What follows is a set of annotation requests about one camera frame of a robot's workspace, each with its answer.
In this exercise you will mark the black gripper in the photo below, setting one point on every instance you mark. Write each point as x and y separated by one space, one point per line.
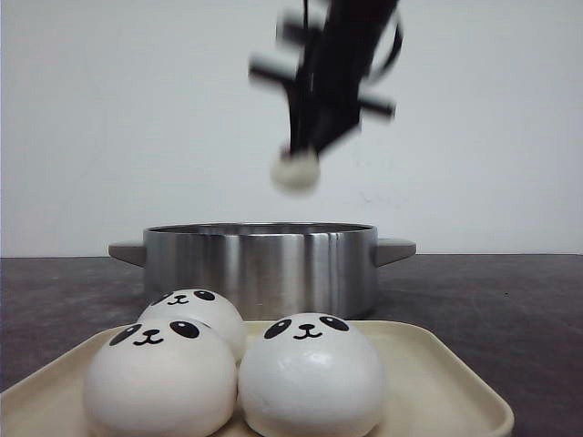
323 92

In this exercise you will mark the panda bun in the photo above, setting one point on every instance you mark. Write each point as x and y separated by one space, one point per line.
312 374
161 377
207 307
295 171

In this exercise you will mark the stainless steel steamer pot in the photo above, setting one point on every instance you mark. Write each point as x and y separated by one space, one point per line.
268 270

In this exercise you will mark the cream rectangular plastic tray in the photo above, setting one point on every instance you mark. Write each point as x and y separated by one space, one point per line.
431 391

